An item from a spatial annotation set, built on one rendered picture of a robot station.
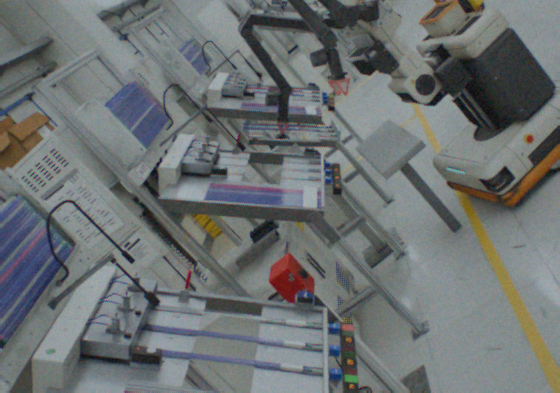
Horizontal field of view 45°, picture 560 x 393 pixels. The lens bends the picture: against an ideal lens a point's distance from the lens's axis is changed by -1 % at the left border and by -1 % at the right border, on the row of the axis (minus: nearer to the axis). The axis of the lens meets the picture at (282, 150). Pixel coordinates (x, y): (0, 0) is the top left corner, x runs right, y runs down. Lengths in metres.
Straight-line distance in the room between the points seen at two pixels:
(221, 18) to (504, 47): 4.89
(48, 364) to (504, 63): 2.38
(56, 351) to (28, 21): 4.96
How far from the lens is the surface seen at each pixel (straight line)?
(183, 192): 3.03
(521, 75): 3.39
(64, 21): 6.45
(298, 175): 3.28
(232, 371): 3.34
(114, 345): 1.93
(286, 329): 2.12
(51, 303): 2.04
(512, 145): 3.35
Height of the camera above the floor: 1.65
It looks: 13 degrees down
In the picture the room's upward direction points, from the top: 42 degrees counter-clockwise
